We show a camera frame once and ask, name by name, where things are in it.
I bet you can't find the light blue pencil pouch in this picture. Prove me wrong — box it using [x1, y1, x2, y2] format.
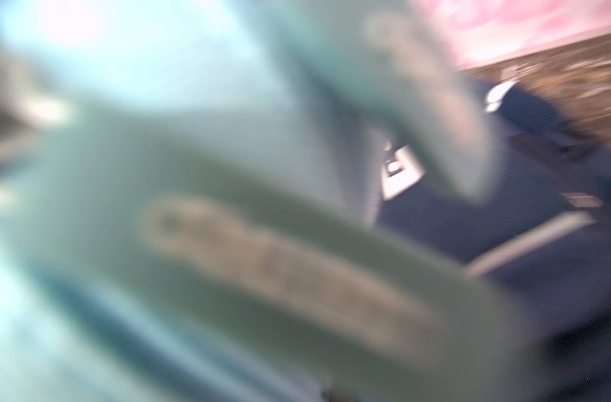
[0, 1, 542, 401]

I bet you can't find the navy blue student backpack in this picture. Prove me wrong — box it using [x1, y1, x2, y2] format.
[377, 80, 611, 401]

